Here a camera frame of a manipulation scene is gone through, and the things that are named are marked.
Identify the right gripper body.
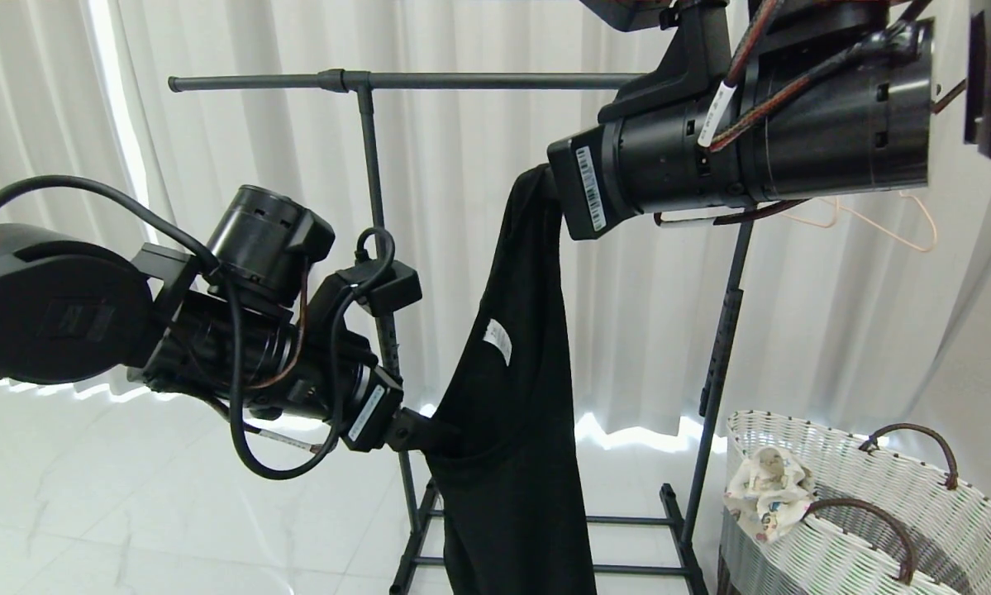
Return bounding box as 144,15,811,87
547,21,934,240

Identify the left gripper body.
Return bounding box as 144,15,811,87
136,289,406,454

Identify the black garment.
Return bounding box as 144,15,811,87
421,164,599,595

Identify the black clothes rack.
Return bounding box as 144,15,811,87
167,69,752,595

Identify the pink clothes hanger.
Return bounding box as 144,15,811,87
784,190,938,254

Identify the white laundry basket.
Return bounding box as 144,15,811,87
717,411,991,595

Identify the white curtain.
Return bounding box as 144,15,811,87
0,0,991,439

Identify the cream printed garment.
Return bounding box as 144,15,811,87
722,446,817,545

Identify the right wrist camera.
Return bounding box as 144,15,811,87
578,0,736,125

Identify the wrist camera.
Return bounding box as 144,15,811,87
578,0,736,125
305,260,423,350

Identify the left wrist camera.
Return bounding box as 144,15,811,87
305,260,423,350

